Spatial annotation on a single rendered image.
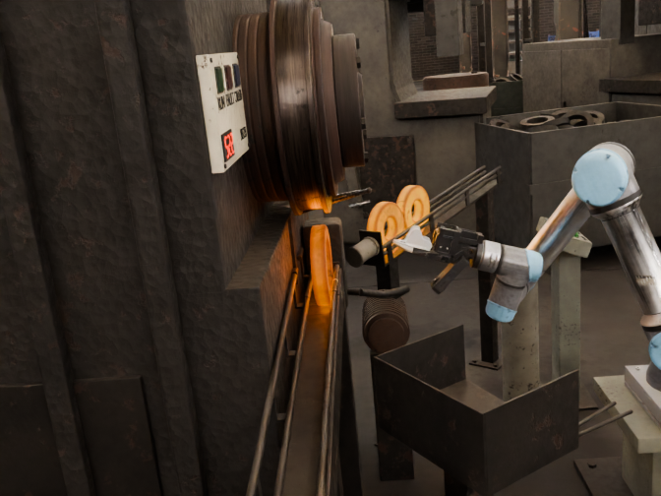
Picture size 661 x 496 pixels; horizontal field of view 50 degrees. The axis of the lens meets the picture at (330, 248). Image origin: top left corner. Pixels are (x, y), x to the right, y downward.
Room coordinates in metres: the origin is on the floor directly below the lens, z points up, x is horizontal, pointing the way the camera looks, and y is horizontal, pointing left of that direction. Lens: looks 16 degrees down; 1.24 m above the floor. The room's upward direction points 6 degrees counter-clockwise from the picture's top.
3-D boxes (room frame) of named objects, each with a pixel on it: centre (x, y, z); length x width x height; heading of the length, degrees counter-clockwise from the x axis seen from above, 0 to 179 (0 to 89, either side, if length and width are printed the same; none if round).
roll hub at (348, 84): (1.57, -0.08, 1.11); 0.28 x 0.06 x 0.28; 176
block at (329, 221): (1.81, 0.02, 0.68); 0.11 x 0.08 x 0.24; 86
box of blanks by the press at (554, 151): (3.93, -1.43, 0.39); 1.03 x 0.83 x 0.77; 101
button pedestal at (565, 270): (2.20, -0.76, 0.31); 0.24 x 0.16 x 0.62; 176
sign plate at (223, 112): (1.24, 0.15, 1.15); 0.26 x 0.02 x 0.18; 176
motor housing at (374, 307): (1.89, -0.14, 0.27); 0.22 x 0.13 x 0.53; 176
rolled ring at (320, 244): (1.57, 0.02, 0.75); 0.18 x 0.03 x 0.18; 175
